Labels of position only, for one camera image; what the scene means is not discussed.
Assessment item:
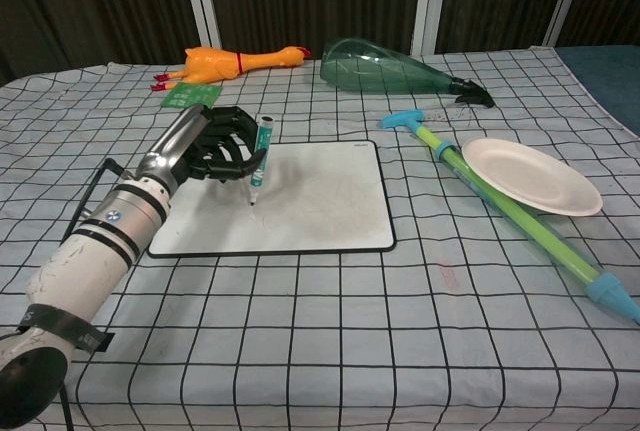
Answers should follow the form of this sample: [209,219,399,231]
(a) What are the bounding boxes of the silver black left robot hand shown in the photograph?
[134,104,269,188]

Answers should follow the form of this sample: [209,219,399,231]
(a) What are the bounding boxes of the green blue water pump toy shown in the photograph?
[382,110,640,326]

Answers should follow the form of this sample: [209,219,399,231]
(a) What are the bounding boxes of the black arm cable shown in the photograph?
[62,157,129,245]

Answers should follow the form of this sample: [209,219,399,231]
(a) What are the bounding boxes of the green printed card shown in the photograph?
[161,82,223,110]

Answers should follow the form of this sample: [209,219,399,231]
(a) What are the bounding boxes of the white dry-erase board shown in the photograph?
[147,139,397,258]

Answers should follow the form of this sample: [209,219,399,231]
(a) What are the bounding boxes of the green whiteboard marker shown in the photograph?
[247,114,276,208]

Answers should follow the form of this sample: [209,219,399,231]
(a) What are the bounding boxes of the green plastic spray bottle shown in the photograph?
[319,36,496,109]

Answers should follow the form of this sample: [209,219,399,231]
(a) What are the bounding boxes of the yellow rubber chicken toy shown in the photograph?
[149,45,312,94]

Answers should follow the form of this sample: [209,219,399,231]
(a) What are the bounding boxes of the white paper plate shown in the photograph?
[460,137,604,217]

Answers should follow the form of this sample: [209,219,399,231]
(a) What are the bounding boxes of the checkered white tablecloth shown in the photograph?
[0,45,640,431]

